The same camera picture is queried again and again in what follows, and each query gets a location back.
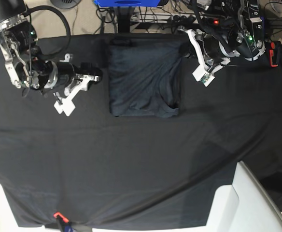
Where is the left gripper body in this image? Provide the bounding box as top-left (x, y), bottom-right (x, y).
top-left (195, 29), bottom-right (240, 67)

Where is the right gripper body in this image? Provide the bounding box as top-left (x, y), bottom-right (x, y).
top-left (42, 53), bottom-right (83, 92)

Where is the dark grey T-shirt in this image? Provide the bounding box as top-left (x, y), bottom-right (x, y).
top-left (109, 41), bottom-right (183, 118)

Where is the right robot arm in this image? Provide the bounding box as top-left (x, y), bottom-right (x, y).
top-left (0, 0), bottom-right (102, 96)

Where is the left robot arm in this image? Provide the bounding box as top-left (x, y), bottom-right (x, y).
top-left (177, 0), bottom-right (265, 72)

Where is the white power strip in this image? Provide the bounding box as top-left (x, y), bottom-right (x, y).
top-left (130, 12), bottom-right (222, 25)

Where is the red black clamp right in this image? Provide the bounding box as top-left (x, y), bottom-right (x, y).
top-left (269, 41), bottom-right (282, 67)

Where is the blue plastic box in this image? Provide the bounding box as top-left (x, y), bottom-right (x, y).
top-left (94, 0), bottom-right (168, 7)

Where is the round grey floor base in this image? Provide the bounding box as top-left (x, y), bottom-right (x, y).
top-left (50, 0), bottom-right (81, 10)

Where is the black table cloth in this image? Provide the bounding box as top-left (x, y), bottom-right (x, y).
top-left (0, 34), bottom-right (282, 230)

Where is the red blue clamp bottom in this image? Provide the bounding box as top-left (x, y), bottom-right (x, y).
top-left (53, 212), bottom-right (74, 232)

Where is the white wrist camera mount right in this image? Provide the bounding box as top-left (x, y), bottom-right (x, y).
top-left (54, 74), bottom-right (95, 116)

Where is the black table leg post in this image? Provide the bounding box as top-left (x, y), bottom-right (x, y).
top-left (115, 7), bottom-right (135, 33)

